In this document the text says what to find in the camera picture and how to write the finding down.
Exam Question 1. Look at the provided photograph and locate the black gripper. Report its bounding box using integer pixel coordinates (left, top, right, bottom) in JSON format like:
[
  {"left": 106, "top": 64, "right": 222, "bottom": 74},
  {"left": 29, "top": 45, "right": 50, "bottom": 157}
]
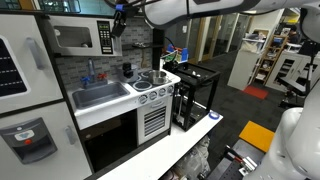
[{"left": 111, "top": 3, "right": 139, "bottom": 39}]

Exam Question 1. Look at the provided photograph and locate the white toy microwave door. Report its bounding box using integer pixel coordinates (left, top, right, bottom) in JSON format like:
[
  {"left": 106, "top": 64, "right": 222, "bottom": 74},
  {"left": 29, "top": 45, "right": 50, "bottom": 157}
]
[{"left": 49, "top": 15, "right": 123, "bottom": 58}]

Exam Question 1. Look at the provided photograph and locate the white fridge door with window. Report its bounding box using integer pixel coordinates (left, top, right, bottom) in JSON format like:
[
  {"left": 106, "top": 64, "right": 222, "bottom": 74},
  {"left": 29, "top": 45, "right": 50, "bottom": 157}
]
[{"left": 0, "top": 14, "right": 64, "bottom": 115}]

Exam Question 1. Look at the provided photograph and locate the white toy oven door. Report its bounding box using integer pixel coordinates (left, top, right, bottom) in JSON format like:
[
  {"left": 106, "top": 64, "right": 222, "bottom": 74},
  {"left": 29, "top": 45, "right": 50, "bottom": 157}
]
[{"left": 136, "top": 96, "right": 174, "bottom": 146}]

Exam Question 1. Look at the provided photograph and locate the white fridge door with dispenser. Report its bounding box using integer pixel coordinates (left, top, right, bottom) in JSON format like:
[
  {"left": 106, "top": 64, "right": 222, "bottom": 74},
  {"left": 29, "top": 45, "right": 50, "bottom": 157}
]
[{"left": 0, "top": 101, "right": 93, "bottom": 180}]

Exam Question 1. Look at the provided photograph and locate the gray pot with black knob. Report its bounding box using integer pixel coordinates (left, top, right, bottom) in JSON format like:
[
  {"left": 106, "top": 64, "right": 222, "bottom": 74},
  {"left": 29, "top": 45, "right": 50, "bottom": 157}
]
[{"left": 115, "top": 62, "right": 140, "bottom": 84}]

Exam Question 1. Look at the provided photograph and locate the gray toy faucet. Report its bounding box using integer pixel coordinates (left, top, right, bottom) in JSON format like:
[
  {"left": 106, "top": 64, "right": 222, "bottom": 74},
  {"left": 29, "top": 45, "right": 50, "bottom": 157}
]
[{"left": 81, "top": 58, "right": 109, "bottom": 90}]

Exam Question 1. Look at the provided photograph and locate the green round gadget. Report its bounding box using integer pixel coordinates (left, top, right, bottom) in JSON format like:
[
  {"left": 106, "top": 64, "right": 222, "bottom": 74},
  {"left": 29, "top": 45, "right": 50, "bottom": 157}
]
[{"left": 163, "top": 50, "right": 178, "bottom": 65}]

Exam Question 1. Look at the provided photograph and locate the round black stove burner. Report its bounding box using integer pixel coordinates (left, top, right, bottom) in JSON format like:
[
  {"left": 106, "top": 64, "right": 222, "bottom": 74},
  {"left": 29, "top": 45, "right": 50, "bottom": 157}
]
[{"left": 132, "top": 80, "right": 154, "bottom": 93}]

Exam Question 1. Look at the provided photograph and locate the silver steel pot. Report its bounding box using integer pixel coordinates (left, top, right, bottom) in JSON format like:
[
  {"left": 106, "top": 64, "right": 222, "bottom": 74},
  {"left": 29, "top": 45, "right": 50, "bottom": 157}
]
[{"left": 147, "top": 69, "right": 168, "bottom": 86}]

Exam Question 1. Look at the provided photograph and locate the gray toy sink basin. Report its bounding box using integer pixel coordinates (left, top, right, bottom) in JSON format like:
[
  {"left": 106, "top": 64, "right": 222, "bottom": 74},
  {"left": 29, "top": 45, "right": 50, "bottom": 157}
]
[{"left": 71, "top": 81, "right": 131, "bottom": 111}]

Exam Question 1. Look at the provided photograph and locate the blue plastic block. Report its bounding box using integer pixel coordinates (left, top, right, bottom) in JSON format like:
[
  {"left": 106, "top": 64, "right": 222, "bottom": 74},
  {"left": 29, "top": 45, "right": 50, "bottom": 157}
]
[{"left": 180, "top": 47, "right": 190, "bottom": 63}]

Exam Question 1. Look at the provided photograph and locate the white toy kitchen unit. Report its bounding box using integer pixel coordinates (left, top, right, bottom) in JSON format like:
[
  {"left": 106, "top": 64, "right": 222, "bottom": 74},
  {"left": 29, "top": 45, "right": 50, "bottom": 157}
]
[{"left": 0, "top": 9, "right": 183, "bottom": 180}]

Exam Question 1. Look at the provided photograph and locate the blue tape roll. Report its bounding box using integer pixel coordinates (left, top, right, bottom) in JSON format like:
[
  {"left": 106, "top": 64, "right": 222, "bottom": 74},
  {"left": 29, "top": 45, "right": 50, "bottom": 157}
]
[{"left": 208, "top": 111, "right": 221, "bottom": 121}]

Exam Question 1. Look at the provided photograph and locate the plain white cabinet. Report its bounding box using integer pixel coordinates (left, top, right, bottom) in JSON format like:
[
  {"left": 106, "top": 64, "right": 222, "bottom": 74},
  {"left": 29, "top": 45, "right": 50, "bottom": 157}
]
[{"left": 227, "top": 49, "right": 262, "bottom": 91}]

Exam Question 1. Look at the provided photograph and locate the gray toy water dispenser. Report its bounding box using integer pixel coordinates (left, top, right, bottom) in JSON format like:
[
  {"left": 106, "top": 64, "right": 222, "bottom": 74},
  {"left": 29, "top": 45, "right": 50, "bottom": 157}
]
[{"left": 0, "top": 117, "right": 58, "bottom": 166}]

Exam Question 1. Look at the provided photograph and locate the red floor mat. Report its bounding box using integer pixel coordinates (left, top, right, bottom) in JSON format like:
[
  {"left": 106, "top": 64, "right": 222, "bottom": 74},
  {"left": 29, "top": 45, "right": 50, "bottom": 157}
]
[{"left": 242, "top": 85, "right": 270, "bottom": 100}]

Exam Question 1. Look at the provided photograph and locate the wooden open shelf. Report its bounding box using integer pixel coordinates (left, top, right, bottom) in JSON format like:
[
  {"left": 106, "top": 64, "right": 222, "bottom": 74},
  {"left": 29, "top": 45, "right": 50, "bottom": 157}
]
[{"left": 251, "top": 34, "right": 282, "bottom": 86}]

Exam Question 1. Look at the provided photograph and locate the gray plastic bag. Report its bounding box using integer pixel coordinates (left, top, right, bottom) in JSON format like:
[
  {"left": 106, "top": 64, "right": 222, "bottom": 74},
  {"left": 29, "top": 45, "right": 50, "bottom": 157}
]
[{"left": 168, "top": 134, "right": 212, "bottom": 180}]

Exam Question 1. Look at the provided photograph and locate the yellow floor pad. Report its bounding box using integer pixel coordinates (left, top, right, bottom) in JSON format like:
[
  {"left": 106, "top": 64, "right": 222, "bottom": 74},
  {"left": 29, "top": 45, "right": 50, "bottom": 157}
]
[{"left": 238, "top": 120, "right": 276, "bottom": 154}]

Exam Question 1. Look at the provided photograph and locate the person in dark clothes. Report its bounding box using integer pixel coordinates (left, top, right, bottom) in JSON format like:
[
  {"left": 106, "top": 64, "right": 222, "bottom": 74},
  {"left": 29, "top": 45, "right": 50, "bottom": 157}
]
[{"left": 287, "top": 26, "right": 301, "bottom": 45}]

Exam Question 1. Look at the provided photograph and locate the black padded bench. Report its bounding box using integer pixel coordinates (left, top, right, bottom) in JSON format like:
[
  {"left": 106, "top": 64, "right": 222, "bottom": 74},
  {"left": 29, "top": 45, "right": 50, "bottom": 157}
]
[{"left": 276, "top": 76, "right": 309, "bottom": 109}]

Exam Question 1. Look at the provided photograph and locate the blue tap handle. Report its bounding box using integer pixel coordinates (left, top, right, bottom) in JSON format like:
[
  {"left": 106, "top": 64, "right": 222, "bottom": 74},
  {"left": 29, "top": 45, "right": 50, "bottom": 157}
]
[{"left": 79, "top": 76, "right": 92, "bottom": 85}]

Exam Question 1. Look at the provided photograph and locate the black metal frame box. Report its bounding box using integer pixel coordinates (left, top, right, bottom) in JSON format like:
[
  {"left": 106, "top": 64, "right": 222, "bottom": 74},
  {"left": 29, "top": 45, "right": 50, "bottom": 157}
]
[{"left": 171, "top": 62, "right": 222, "bottom": 132}]

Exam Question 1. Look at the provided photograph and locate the black base plate with clamp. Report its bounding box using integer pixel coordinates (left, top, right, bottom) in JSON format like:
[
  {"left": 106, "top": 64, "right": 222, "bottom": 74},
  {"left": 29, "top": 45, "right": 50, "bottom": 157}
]
[{"left": 198, "top": 144, "right": 258, "bottom": 180}]

